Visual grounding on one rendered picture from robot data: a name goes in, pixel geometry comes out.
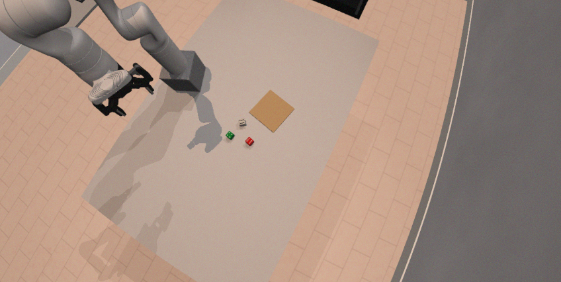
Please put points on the tan flat mat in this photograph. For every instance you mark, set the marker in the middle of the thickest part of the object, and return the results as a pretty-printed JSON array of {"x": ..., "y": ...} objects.
[{"x": 271, "y": 110}]

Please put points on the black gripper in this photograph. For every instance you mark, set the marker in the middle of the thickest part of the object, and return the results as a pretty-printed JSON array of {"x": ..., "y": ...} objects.
[{"x": 135, "y": 83}]

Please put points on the red die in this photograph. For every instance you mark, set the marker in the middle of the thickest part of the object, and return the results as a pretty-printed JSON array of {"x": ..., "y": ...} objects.
[{"x": 249, "y": 141}]

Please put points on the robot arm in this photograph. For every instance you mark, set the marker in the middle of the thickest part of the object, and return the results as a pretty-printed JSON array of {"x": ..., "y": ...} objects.
[{"x": 36, "y": 24}]

